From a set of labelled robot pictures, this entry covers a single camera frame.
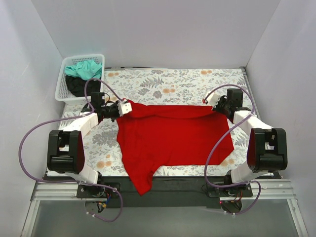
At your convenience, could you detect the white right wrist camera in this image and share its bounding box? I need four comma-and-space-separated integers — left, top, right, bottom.
202, 91, 221, 108

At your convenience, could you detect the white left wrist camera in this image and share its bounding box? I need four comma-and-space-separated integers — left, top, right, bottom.
118, 102, 132, 117

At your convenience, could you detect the white plastic laundry basket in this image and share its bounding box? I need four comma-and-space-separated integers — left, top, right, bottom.
55, 54, 105, 105

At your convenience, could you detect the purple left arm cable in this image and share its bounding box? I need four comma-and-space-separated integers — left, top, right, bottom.
19, 78, 123, 222

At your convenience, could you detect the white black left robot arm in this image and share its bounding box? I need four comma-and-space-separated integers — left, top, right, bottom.
47, 92, 120, 198

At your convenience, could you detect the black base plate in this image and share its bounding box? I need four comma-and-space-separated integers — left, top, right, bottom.
76, 175, 253, 209

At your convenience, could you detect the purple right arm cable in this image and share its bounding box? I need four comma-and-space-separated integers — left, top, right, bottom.
202, 84, 262, 215

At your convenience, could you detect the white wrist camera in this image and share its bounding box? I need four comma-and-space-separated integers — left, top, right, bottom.
202, 91, 221, 108
118, 102, 132, 117

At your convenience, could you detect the black t shirt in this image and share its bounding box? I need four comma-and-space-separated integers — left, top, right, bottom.
65, 75, 101, 97

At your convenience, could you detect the aluminium front rail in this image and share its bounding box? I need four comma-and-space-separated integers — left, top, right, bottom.
31, 176, 296, 201

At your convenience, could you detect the teal t shirt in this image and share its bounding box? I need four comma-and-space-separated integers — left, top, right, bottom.
64, 60, 103, 80

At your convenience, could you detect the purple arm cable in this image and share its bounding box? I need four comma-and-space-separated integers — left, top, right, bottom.
19, 78, 123, 222
202, 84, 262, 215

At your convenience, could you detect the floral patterned table mat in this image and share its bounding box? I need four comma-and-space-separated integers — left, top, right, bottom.
46, 68, 274, 177

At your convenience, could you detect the red t shirt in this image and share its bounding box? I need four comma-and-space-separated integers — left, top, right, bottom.
117, 102, 229, 195

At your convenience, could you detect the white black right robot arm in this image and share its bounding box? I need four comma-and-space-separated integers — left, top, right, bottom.
206, 88, 288, 196

